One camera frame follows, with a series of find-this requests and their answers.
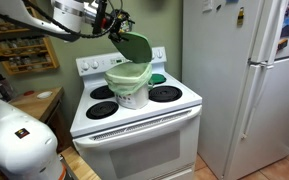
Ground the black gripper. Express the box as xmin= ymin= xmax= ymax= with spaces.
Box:
xmin=95 ymin=0 xmax=135 ymax=35

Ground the wooden side table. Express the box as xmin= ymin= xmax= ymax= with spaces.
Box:
xmin=10 ymin=87 xmax=101 ymax=180

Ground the white electric stove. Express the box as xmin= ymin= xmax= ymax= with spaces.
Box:
xmin=70 ymin=47 xmax=202 ymax=180

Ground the wooden spice rack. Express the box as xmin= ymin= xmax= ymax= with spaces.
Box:
xmin=0 ymin=37 xmax=60 ymax=75
xmin=0 ymin=4 xmax=48 ymax=36

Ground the lower wooden spice rack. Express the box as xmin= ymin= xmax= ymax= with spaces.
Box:
xmin=0 ymin=37 xmax=60 ymax=75

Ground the white refrigerator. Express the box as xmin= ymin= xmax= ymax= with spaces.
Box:
xmin=182 ymin=0 xmax=289 ymax=180

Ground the white waste bin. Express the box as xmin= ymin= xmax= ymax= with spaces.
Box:
xmin=104 ymin=62 xmax=152 ymax=110

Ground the white small dish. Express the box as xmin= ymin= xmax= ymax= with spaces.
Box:
xmin=37 ymin=91 xmax=53 ymax=99

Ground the green round silicone mat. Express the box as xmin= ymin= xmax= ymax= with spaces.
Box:
xmin=149 ymin=74 xmax=166 ymax=85

